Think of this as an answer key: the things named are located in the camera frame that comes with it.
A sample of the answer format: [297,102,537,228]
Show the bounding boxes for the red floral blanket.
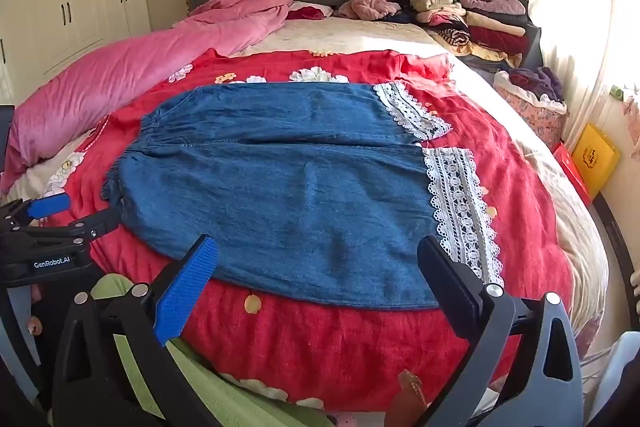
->
[40,48,576,413]

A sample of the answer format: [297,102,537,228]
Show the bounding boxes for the purple clothes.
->
[507,66,566,105]

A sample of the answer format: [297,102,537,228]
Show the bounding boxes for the yellow paper bag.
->
[570,123,622,200]

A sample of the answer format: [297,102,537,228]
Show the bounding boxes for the floral laundry basket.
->
[492,69,569,152]

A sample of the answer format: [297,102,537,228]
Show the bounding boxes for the red flat box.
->
[551,142,593,206]

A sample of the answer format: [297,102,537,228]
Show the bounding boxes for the pile of folded clothes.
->
[407,0,543,72]

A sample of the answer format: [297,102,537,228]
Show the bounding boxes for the blue denim pants lace cuffs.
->
[101,82,505,312]

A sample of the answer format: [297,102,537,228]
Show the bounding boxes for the pink quilt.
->
[0,0,296,195]

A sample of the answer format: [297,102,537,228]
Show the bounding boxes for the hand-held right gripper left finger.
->
[52,234,221,427]

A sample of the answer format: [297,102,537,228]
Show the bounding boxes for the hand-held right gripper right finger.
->
[416,234,586,427]

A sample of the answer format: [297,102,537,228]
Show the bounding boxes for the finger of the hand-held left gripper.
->
[30,206,124,253]
[0,193,72,229]

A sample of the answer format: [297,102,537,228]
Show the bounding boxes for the pink fluffy garment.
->
[332,0,401,22]

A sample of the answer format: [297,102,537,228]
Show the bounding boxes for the white curtain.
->
[529,0,640,148]

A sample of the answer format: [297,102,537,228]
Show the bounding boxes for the dark red cloth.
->
[287,6,327,22]

